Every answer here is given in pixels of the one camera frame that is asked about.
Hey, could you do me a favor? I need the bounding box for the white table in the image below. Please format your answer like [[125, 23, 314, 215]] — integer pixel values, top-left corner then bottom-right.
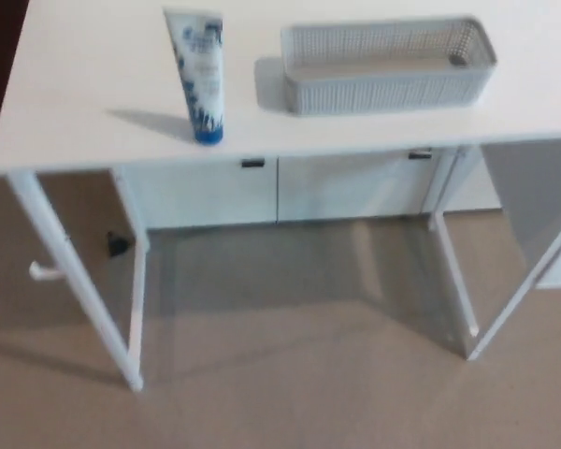
[[0, 0, 561, 392]]

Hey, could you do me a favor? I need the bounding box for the small grey perforated container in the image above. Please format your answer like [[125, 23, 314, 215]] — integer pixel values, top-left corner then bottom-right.
[[280, 16, 498, 117]]

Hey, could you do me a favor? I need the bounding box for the white and blue shampoo tube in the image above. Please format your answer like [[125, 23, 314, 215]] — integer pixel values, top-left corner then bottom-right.
[[162, 7, 227, 143]]

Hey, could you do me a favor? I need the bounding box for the white table side hook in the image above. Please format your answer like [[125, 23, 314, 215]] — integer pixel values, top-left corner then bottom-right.
[[29, 262, 65, 283]]

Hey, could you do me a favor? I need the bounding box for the small black floor object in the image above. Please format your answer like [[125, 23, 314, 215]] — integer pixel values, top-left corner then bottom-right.
[[105, 230, 131, 258]]

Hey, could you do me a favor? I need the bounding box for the white low cabinet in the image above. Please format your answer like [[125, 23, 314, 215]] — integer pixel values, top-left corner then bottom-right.
[[116, 147, 504, 230]]

